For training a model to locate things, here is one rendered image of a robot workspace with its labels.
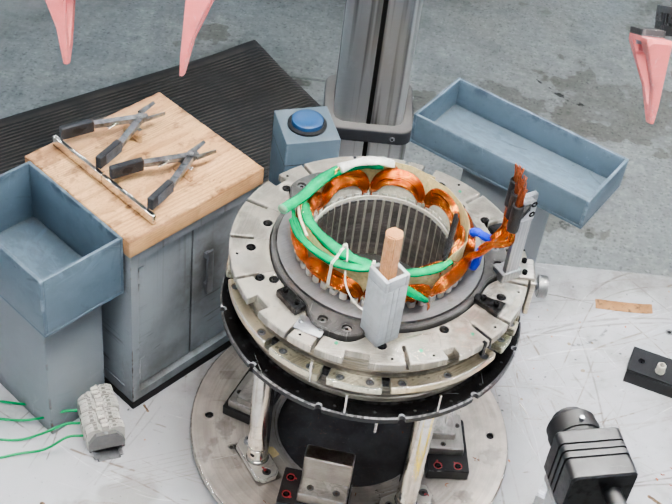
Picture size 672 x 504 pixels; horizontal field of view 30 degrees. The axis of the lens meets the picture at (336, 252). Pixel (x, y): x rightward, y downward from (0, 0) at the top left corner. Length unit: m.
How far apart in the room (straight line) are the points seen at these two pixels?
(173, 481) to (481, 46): 2.39
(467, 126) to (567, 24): 2.24
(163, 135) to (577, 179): 0.51
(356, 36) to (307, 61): 1.81
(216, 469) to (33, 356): 0.25
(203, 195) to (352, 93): 0.40
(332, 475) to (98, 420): 0.29
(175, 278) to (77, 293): 0.15
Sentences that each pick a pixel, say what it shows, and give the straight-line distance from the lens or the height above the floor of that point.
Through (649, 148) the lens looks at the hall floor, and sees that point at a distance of 3.45.
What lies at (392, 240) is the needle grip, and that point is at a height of 1.23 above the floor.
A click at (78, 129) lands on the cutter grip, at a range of 1.48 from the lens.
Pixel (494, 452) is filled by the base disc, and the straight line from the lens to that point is 1.56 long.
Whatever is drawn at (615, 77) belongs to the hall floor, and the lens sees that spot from 3.69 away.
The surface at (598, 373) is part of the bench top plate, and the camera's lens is 1.71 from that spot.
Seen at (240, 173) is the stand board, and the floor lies 1.07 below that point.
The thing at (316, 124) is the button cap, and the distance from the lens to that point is 1.57.
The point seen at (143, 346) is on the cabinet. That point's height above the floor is 0.87.
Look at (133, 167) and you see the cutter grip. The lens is 1.42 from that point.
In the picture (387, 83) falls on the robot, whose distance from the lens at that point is 1.75.
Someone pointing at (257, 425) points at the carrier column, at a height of 0.88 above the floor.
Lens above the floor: 2.00
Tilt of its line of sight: 43 degrees down
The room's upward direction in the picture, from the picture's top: 8 degrees clockwise
